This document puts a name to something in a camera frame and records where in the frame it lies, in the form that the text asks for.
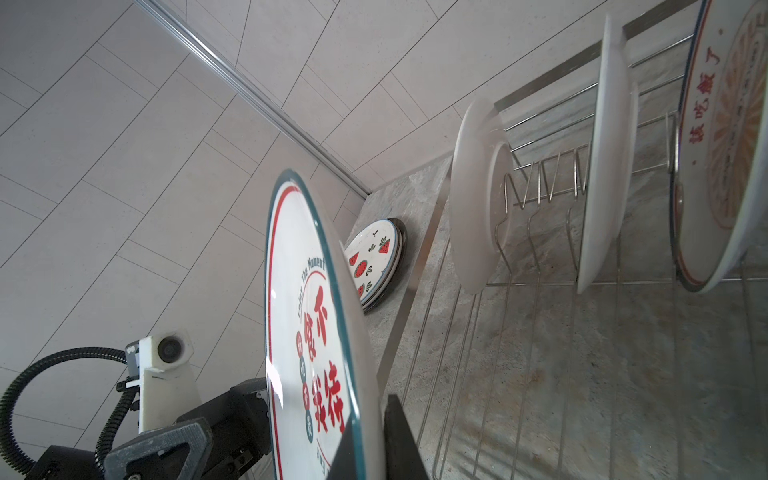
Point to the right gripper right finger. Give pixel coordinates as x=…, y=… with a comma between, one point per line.
x=403, y=460

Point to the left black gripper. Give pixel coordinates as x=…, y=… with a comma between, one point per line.
x=220, y=439

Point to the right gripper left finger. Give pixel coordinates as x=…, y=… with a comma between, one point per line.
x=344, y=465

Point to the white plate fruit pattern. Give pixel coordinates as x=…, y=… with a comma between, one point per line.
x=370, y=256

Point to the dark striped rim plate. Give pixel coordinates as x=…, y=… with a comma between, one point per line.
x=391, y=286

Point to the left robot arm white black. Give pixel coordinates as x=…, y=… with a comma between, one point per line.
x=69, y=463

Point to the white red patterned plate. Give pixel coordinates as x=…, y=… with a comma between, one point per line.
x=478, y=206

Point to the brown patterned plate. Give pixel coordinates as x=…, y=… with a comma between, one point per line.
x=611, y=154

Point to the left aluminium corner profile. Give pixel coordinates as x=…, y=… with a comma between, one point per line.
x=250, y=93

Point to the sunburst pattern plate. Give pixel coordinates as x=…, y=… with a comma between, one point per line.
x=718, y=193

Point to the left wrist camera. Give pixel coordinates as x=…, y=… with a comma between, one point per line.
x=159, y=367

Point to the metal wire dish rack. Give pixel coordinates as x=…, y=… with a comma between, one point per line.
x=633, y=377

